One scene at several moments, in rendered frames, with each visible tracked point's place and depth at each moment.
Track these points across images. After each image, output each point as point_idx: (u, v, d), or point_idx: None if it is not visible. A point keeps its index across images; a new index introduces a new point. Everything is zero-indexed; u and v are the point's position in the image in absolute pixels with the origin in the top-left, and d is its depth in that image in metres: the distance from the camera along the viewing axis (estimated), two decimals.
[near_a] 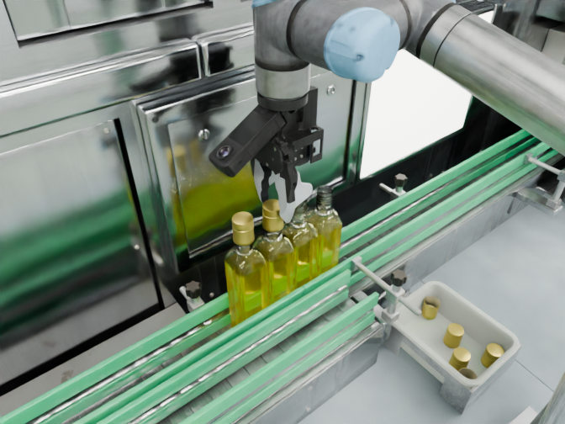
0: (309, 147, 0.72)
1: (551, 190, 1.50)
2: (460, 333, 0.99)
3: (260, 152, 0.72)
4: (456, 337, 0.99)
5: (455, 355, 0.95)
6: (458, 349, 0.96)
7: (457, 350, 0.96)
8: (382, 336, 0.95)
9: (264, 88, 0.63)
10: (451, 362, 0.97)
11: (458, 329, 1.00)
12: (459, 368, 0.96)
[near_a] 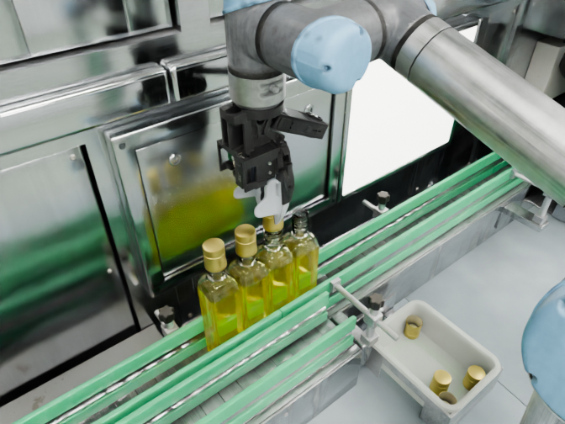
0: None
1: (540, 203, 1.48)
2: None
3: (282, 158, 0.70)
4: None
5: (435, 378, 0.94)
6: (439, 372, 0.95)
7: (438, 373, 0.95)
8: (361, 358, 0.94)
9: None
10: (432, 384, 0.95)
11: None
12: (440, 391, 0.94)
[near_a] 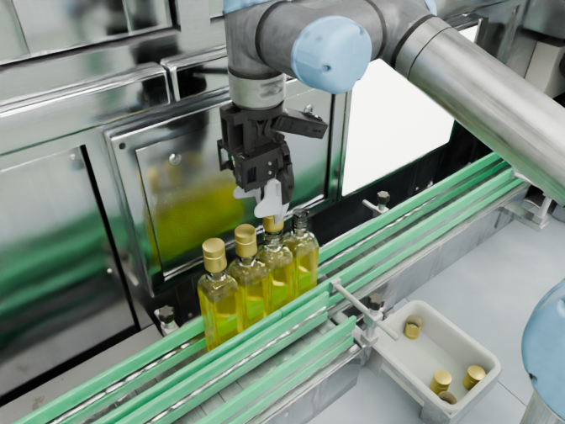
0: None
1: (540, 203, 1.48)
2: None
3: (282, 158, 0.70)
4: None
5: (435, 378, 0.94)
6: (439, 372, 0.95)
7: (438, 373, 0.95)
8: (361, 358, 0.94)
9: None
10: (432, 384, 0.95)
11: None
12: (440, 391, 0.94)
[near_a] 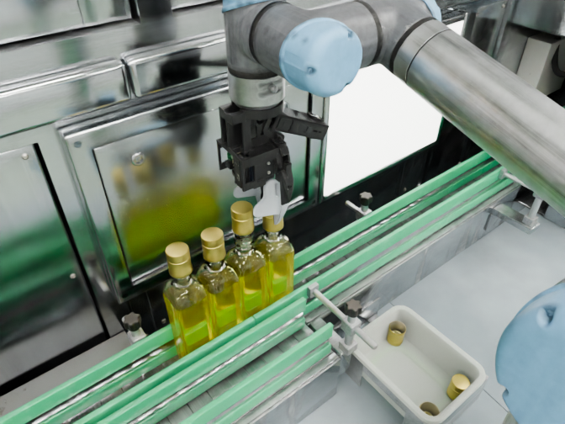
0: None
1: (531, 204, 1.44)
2: (249, 204, 0.73)
3: (282, 158, 0.70)
4: (252, 211, 0.73)
5: None
6: None
7: None
8: (340, 367, 0.90)
9: None
10: (274, 222, 0.77)
11: (241, 204, 0.73)
12: (282, 219, 0.78)
